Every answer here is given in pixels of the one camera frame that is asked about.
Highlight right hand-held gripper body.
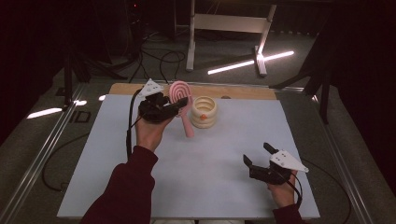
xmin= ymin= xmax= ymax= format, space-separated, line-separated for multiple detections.
xmin=248 ymin=149 xmax=310 ymax=187

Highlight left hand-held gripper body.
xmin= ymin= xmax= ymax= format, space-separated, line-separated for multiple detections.
xmin=136 ymin=77 xmax=176 ymax=124

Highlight pink hairbrush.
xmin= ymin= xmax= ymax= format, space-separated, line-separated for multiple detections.
xmin=168 ymin=80 xmax=195 ymax=139

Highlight cream ribbed holder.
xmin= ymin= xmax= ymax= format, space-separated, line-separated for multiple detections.
xmin=190 ymin=95 xmax=218 ymax=130

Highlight person's left hand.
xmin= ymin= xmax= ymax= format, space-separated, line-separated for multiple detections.
xmin=134 ymin=115 xmax=176 ymax=153

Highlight person's right hand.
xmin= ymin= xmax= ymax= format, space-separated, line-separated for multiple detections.
xmin=266 ymin=178 xmax=297 ymax=209

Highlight light blue table mat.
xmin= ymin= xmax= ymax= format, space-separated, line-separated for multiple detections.
xmin=56 ymin=93 xmax=321 ymax=219

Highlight wooden table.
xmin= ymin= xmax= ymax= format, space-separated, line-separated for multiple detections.
xmin=108 ymin=82 xmax=278 ymax=101

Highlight black tripod stand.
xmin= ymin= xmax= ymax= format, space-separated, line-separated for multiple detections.
xmin=269 ymin=18 xmax=336 ymax=125
xmin=63 ymin=50 xmax=129 ymax=106

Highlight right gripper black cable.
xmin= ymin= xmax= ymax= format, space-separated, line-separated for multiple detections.
xmin=279 ymin=169 xmax=304 ymax=210

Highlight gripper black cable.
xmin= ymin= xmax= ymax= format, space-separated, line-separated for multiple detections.
xmin=125 ymin=88 xmax=145 ymax=161
xmin=279 ymin=169 xmax=304 ymax=210

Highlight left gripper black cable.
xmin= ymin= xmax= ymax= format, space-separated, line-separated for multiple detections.
xmin=125 ymin=88 xmax=145 ymax=161

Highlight black floor cables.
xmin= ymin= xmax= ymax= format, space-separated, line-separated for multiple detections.
xmin=128 ymin=29 xmax=188 ymax=85

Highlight metal floor rail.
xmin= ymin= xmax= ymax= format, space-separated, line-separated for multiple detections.
xmin=0 ymin=83 xmax=86 ymax=224
xmin=311 ymin=92 xmax=396 ymax=224

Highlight white desk frame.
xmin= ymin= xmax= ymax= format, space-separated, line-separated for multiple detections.
xmin=186 ymin=0 xmax=278 ymax=77

